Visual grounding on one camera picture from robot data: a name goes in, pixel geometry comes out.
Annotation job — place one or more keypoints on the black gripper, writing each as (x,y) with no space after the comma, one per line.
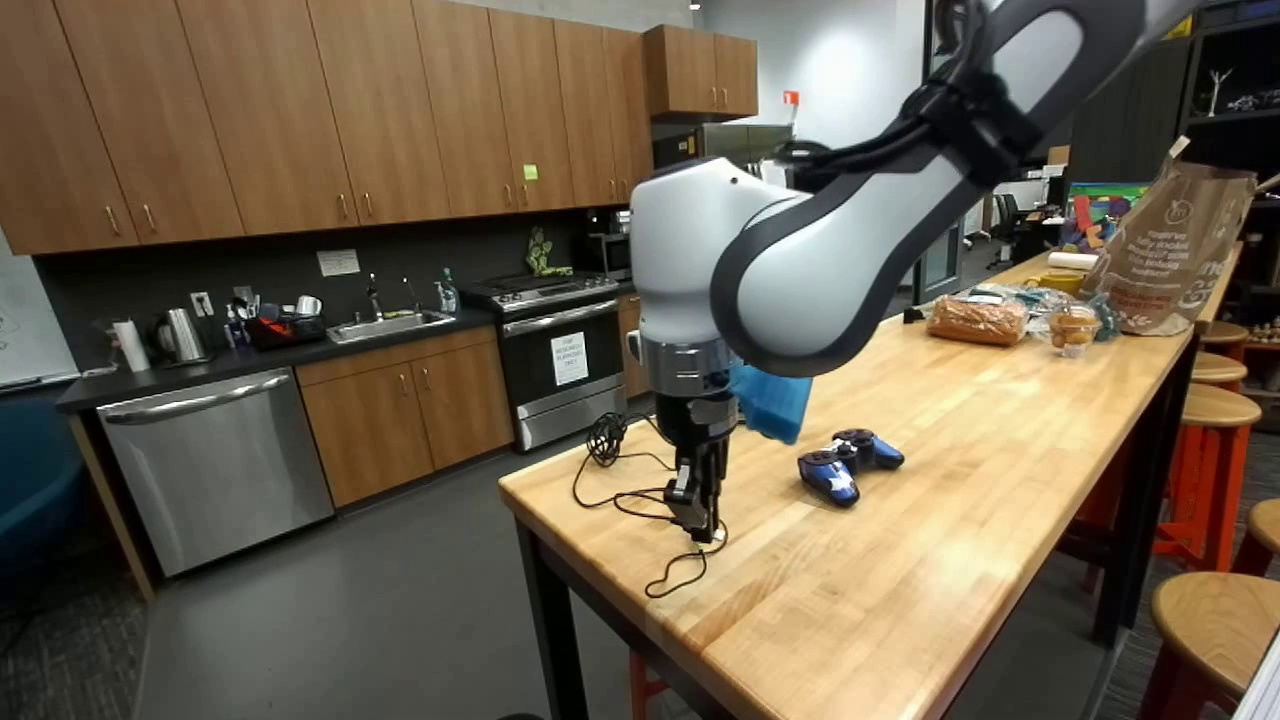
(696,429)

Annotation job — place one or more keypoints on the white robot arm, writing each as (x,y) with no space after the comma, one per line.
(794,283)

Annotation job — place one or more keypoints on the blue black game controller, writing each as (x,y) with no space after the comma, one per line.
(841,460)

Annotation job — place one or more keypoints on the stainless steel oven range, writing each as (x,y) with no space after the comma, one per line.
(559,348)

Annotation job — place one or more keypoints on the brown lower kitchen cabinets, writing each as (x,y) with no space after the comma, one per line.
(400,414)

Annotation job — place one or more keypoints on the brown kitchen cabinets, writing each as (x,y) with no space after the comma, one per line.
(169,120)
(400,414)

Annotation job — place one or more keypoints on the bagged bread loaf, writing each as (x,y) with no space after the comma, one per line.
(978,322)

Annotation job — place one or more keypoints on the kitchen sink with faucet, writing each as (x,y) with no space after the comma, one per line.
(385,322)

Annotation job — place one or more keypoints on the small bagged bread roll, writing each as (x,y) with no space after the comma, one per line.
(1075,325)

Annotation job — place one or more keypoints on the stainless steel dishwasher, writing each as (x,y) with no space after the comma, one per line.
(217,464)

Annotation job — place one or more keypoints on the clear plastic bag upright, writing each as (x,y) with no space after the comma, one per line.
(1173,242)

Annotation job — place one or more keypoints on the round wooden stool middle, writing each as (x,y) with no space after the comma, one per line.
(1206,476)

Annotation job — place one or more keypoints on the round wooden stool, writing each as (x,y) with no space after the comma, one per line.
(1214,633)
(1206,476)

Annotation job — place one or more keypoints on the round wooden stool front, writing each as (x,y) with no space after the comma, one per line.
(1214,633)

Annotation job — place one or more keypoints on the brown upper kitchen cabinets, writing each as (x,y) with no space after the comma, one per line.
(169,120)

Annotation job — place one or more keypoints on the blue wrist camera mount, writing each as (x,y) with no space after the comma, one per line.
(770,404)

